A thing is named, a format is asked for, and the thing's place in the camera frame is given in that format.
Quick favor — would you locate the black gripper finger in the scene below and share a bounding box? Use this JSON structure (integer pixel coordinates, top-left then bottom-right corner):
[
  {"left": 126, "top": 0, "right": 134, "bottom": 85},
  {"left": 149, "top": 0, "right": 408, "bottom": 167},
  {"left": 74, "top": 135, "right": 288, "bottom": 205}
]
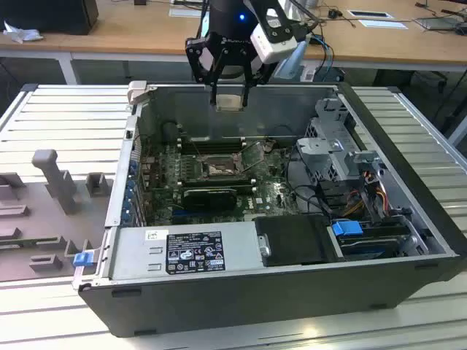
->
[
  {"left": 185, "top": 32, "right": 225, "bottom": 106},
  {"left": 241, "top": 49, "right": 278, "bottom": 109}
]

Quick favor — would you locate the silver square CPU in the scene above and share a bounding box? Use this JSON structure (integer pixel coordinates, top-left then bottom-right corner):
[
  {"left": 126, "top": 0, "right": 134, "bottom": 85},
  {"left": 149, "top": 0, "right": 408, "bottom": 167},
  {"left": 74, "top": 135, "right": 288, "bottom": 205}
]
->
[{"left": 215, "top": 93, "right": 244, "bottom": 112}]

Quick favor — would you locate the metal socket cover frame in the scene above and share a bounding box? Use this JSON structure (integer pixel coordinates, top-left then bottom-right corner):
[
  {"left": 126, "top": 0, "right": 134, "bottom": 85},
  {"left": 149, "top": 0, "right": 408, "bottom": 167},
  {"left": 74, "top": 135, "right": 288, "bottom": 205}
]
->
[{"left": 239, "top": 141, "right": 268, "bottom": 173}]

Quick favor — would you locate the black RAM slot bank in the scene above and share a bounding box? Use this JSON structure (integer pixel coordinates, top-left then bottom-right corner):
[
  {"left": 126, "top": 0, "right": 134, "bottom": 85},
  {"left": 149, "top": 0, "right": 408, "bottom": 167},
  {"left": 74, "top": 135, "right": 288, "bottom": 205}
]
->
[
  {"left": 180, "top": 136, "right": 244, "bottom": 155},
  {"left": 181, "top": 177, "right": 255, "bottom": 194}
]

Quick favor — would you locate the CPU socket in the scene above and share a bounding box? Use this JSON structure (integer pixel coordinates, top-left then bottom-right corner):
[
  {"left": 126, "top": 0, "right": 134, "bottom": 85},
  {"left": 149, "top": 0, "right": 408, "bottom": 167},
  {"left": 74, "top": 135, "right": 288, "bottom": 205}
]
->
[{"left": 196, "top": 152, "right": 245, "bottom": 180}]

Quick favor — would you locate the blue expansion slot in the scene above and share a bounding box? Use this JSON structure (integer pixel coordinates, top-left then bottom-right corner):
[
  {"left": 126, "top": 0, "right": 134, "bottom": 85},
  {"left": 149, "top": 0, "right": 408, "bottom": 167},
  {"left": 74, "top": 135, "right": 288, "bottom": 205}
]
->
[{"left": 172, "top": 209, "right": 236, "bottom": 224}]

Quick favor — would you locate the black round capacitor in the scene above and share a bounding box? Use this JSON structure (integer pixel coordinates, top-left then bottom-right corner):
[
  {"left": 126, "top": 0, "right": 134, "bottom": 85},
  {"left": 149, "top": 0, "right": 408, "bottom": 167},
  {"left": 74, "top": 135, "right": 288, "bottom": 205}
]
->
[{"left": 161, "top": 121, "right": 180, "bottom": 144}]

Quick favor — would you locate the grey plastic case latch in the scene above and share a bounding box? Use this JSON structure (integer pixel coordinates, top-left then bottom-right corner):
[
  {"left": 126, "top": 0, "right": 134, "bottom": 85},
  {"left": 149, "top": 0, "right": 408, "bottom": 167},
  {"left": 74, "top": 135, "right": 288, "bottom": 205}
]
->
[{"left": 126, "top": 81, "right": 150, "bottom": 107}]

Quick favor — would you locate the silver metal drive cage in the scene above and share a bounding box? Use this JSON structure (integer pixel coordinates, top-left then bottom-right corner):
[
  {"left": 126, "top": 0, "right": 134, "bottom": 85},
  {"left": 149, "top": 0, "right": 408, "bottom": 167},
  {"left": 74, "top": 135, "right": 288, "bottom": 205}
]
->
[{"left": 295, "top": 97, "right": 388, "bottom": 191}]

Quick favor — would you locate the green motherboard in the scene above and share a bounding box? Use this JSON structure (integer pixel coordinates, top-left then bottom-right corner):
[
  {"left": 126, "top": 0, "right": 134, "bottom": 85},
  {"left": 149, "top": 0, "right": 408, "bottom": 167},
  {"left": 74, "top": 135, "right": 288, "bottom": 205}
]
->
[{"left": 138, "top": 140, "right": 304, "bottom": 225}]

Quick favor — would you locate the long wooden desk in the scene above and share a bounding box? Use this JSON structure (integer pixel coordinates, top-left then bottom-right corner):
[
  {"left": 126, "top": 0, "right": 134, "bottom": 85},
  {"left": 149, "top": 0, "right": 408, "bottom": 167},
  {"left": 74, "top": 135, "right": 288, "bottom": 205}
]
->
[{"left": 0, "top": 0, "right": 467, "bottom": 85}]

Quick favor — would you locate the black graphics card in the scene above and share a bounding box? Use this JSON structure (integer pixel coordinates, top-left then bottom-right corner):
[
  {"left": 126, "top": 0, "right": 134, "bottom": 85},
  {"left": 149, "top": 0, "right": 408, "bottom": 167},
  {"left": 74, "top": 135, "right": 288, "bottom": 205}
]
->
[{"left": 183, "top": 187, "right": 237, "bottom": 213}]

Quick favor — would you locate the white sheet of paper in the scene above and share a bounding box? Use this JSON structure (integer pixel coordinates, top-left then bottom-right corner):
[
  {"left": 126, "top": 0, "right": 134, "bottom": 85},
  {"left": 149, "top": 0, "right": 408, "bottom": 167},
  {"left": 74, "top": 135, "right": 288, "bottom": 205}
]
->
[{"left": 358, "top": 18, "right": 409, "bottom": 31}]

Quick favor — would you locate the black plastic air shroud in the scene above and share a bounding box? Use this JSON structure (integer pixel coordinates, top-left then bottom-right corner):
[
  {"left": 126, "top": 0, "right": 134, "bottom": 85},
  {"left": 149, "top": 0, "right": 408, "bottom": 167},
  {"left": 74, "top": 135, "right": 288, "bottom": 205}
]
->
[{"left": 253, "top": 214, "right": 333, "bottom": 268}]

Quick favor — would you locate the hard disk in blue carrier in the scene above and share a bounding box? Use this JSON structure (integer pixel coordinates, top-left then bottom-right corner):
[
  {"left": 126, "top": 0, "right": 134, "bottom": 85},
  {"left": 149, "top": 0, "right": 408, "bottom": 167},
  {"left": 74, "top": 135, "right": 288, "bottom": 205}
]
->
[{"left": 330, "top": 219, "right": 412, "bottom": 262}]

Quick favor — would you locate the silver power supply unit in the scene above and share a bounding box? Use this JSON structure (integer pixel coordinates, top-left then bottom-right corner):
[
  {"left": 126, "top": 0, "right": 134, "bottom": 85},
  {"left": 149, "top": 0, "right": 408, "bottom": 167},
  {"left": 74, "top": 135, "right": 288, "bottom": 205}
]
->
[{"left": 108, "top": 224, "right": 264, "bottom": 281}]

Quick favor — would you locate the black box on desk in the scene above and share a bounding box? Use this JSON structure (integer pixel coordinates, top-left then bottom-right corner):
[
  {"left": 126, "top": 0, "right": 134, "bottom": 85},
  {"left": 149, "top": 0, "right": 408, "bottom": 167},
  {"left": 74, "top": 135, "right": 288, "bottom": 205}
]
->
[{"left": 0, "top": 0, "right": 99, "bottom": 36}]

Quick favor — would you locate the crumpled white paper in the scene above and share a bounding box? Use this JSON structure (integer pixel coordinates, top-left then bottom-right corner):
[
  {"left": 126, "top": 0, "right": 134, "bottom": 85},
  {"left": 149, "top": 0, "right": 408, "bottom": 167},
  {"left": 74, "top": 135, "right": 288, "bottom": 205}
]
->
[{"left": 2, "top": 20, "right": 45, "bottom": 44}]

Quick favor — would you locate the grey laptop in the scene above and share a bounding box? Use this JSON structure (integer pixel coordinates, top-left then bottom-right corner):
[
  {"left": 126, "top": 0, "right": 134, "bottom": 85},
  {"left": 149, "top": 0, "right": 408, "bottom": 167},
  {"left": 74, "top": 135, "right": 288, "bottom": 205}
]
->
[{"left": 413, "top": 14, "right": 467, "bottom": 36}]

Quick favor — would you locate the grey parts rack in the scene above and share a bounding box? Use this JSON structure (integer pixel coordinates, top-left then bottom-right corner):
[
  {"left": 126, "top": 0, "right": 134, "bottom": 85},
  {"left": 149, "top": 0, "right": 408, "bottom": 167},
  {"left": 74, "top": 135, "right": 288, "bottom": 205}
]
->
[{"left": 0, "top": 148, "right": 115, "bottom": 282}]

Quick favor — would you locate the black open PC case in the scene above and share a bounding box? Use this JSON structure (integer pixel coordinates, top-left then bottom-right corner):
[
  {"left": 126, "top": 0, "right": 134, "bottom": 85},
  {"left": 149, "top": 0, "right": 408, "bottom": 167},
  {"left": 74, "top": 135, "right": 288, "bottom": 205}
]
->
[{"left": 72, "top": 80, "right": 467, "bottom": 338}]

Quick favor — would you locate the blue plastic case clip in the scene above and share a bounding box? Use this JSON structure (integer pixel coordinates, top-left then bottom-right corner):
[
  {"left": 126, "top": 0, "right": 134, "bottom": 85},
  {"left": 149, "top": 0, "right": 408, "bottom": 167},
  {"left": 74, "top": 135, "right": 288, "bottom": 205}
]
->
[{"left": 72, "top": 252, "right": 93, "bottom": 270}]

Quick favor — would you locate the green RAM stick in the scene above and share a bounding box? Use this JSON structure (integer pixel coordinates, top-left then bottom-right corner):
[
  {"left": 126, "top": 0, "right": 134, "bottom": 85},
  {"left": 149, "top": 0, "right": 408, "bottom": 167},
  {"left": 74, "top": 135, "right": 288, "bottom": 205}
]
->
[{"left": 0, "top": 238, "right": 61, "bottom": 252}]

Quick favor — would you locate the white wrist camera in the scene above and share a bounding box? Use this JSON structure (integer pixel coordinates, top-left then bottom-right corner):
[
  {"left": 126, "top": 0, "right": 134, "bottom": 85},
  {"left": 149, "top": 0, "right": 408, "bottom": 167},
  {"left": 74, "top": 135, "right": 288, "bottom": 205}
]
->
[{"left": 250, "top": 23, "right": 298, "bottom": 65}]

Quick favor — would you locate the black internal cable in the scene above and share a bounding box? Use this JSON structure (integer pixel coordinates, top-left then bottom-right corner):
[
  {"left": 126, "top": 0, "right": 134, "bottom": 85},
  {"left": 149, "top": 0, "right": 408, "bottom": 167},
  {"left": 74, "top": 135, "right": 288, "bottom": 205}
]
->
[{"left": 283, "top": 144, "right": 331, "bottom": 222}]

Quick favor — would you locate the blue cable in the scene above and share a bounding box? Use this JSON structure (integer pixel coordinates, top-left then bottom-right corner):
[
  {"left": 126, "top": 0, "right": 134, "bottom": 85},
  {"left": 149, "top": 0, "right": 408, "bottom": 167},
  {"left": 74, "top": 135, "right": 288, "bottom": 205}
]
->
[{"left": 309, "top": 34, "right": 336, "bottom": 82}]

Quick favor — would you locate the white desk cable port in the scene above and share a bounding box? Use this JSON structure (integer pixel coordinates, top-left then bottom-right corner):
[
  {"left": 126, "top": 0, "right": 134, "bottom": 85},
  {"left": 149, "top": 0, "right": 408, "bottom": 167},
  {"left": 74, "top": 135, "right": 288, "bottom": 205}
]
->
[{"left": 346, "top": 9, "right": 393, "bottom": 19}]

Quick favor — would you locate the yellow red wire bundle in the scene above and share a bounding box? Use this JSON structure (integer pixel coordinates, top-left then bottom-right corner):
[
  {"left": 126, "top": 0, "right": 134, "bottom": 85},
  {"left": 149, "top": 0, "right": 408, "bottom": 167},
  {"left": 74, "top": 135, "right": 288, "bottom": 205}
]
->
[{"left": 346, "top": 171, "right": 390, "bottom": 217}]

